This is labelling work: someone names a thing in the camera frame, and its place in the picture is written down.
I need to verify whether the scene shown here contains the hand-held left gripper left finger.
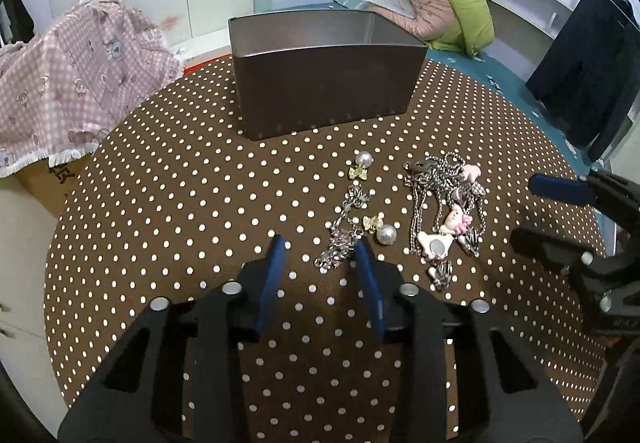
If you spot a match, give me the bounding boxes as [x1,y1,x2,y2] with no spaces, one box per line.
[57,234,288,443]

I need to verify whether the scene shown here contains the pearl earring gold bow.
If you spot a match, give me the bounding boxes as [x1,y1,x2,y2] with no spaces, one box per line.
[361,214,398,245]
[348,150,375,181]

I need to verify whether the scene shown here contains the flat white box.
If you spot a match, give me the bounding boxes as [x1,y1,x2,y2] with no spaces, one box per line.
[170,26,235,66]

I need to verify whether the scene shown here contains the silver chains with pink charms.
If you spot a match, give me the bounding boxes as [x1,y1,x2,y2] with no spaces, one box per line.
[404,152,490,293]

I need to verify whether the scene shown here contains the brown polka dot tablecloth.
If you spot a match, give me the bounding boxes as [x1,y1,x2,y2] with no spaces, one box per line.
[44,56,608,443]

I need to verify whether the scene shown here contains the pearl bow chain jewelry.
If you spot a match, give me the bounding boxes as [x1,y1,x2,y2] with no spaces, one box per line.
[314,186,373,271]

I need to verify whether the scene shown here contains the green padded jacket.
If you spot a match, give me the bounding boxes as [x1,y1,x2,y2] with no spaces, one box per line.
[407,0,496,58]

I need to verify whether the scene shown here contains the dark metal tin box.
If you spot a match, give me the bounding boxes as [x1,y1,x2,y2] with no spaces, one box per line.
[228,9,428,142]

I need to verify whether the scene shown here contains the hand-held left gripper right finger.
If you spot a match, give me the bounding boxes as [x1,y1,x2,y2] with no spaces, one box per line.
[354,237,585,443]

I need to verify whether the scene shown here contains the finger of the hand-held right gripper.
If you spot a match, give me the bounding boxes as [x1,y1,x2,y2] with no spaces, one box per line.
[510,226,619,320]
[529,170,640,225]

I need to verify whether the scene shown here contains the white pillow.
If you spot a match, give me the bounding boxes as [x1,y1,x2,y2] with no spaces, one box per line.
[362,0,416,21]

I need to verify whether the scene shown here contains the cardboard box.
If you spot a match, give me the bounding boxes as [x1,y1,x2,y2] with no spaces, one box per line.
[15,156,88,219]

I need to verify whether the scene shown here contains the pink checked cloth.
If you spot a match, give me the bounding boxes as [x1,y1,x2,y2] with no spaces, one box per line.
[0,0,185,179]

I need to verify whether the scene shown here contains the dark hanging coat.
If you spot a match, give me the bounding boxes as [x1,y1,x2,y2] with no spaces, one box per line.
[525,0,640,161]

